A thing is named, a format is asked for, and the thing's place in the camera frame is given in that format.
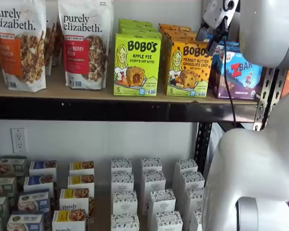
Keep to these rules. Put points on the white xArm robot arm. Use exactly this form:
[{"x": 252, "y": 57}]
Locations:
[{"x": 255, "y": 168}]

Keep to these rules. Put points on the white wall outlet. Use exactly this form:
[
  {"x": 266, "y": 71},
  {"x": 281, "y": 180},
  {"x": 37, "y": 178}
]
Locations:
[{"x": 18, "y": 140}]

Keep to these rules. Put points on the grey perforated upright post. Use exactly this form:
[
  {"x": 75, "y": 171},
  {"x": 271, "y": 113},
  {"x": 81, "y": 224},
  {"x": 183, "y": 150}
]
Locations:
[{"x": 265, "y": 96}]

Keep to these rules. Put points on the yellow label granola box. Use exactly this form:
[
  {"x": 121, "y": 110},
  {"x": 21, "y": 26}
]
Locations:
[
  {"x": 73, "y": 199},
  {"x": 68, "y": 220},
  {"x": 82, "y": 167},
  {"x": 80, "y": 181}
]

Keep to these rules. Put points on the blue Zbar snack box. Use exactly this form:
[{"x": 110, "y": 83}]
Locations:
[
  {"x": 232, "y": 47},
  {"x": 240, "y": 79}
]

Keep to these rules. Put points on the granola bag red label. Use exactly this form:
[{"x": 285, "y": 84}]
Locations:
[{"x": 84, "y": 48}]

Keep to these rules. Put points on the green Bobo's apple pie box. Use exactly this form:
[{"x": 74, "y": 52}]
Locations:
[
  {"x": 137, "y": 67},
  {"x": 135, "y": 21},
  {"x": 137, "y": 26},
  {"x": 139, "y": 31}
]

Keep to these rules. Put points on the translucent plastic sheet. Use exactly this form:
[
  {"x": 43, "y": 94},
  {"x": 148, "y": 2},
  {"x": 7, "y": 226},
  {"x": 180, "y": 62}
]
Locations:
[{"x": 213, "y": 139}]

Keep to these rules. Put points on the black diagonal shelf brace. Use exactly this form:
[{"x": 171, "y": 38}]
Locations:
[{"x": 231, "y": 126}]

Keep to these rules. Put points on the black metal shelf beam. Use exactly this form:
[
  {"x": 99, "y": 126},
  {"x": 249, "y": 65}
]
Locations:
[{"x": 110, "y": 110}]

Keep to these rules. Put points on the wooden shelf board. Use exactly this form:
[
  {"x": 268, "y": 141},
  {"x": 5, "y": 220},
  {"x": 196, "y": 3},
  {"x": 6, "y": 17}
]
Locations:
[{"x": 62, "y": 92}]

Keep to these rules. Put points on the white patterned carton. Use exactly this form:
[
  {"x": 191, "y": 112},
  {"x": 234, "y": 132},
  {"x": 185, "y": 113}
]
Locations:
[
  {"x": 192, "y": 181},
  {"x": 154, "y": 181},
  {"x": 124, "y": 222},
  {"x": 121, "y": 166},
  {"x": 196, "y": 221},
  {"x": 161, "y": 202},
  {"x": 124, "y": 203},
  {"x": 195, "y": 198},
  {"x": 186, "y": 166},
  {"x": 151, "y": 164},
  {"x": 122, "y": 183},
  {"x": 168, "y": 221}
]

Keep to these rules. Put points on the white granola bag clear window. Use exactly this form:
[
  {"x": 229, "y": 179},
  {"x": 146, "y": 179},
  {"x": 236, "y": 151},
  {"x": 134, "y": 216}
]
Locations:
[
  {"x": 48, "y": 48},
  {"x": 57, "y": 43}
]

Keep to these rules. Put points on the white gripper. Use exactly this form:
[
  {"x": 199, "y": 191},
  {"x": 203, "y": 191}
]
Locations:
[{"x": 216, "y": 14}]

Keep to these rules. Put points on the blue label granola box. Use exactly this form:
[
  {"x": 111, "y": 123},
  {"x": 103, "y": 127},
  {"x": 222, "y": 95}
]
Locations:
[
  {"x": 38, "y": 183},
  {"x": 42, "y": 167},
  {"x": 33, "y": 201},
  {"x": 25, "y": 221}
]

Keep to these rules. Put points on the orange Bobo's oat bites box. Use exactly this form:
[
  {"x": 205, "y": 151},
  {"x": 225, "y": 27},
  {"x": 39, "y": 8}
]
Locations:
[
  {"x": 178, "y": 32},
  {"x": 173, "y": 26},
  {"x": 180, "y": 38},
  {"x": 185, "y": 72}
]

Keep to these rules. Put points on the granola bag orange label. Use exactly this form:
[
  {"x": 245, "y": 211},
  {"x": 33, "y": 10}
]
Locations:
[{"x": 19, "y": 48}]

